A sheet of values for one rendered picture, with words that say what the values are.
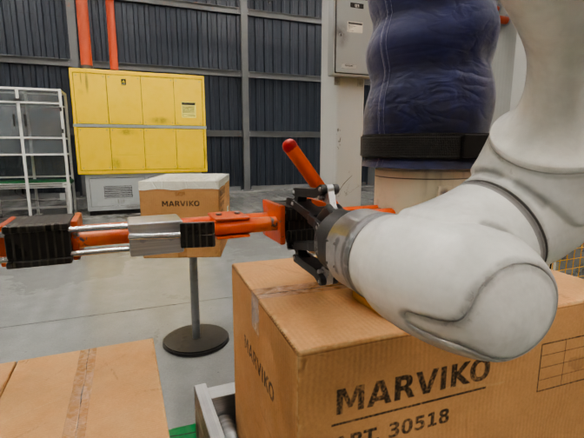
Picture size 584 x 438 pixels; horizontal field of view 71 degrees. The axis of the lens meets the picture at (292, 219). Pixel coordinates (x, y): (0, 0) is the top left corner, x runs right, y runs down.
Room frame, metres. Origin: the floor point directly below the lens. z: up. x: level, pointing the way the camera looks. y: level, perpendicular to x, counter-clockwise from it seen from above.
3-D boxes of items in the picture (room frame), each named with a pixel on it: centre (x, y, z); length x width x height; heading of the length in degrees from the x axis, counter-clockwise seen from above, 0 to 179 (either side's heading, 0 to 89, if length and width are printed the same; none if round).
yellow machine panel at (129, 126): (7.80, 2.79, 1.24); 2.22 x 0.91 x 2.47; 111
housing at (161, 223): (0.56, 0.19, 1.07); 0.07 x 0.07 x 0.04; 23
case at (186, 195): (2.36, 0.59, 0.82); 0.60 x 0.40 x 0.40; 4
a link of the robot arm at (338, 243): (0.42, -0.08, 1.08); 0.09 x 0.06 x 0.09; 112
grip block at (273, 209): (0.64, -0.01, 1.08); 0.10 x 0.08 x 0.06; 23
